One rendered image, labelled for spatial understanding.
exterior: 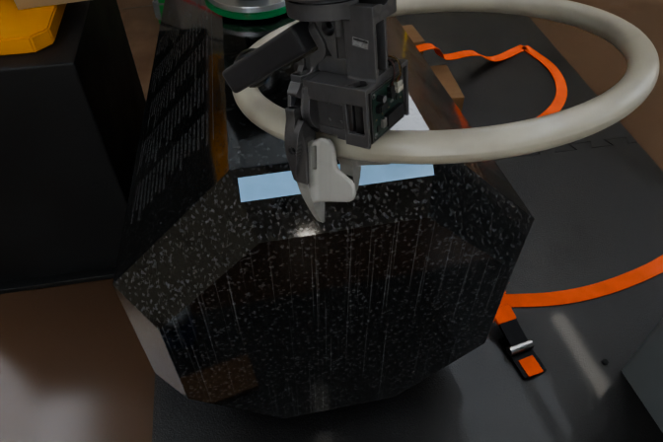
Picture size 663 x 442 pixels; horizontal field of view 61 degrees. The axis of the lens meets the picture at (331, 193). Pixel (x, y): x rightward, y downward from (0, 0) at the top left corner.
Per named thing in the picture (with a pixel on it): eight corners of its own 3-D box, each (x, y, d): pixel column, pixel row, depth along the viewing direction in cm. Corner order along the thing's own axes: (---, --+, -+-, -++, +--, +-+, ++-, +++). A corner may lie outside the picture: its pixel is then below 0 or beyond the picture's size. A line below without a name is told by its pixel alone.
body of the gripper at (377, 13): (367, 158, 46) (357, 11, 39) (286, 138, 50) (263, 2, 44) (410, 119, 51) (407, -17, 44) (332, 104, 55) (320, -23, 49)
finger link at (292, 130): (297, 189, 50) (299, 91, 46) (284, 184, 50) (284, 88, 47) (328, 175, 53) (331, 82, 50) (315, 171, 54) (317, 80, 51)
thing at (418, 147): (190, 60, 80) (185, 39, 79) (469, -10, 96) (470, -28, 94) (344, 237, 42) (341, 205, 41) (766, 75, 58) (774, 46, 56)
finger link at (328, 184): (345, 246, 50) (350, 148, 47) (293, 228, 53) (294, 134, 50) (363, 234, 53) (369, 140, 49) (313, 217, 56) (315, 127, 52)
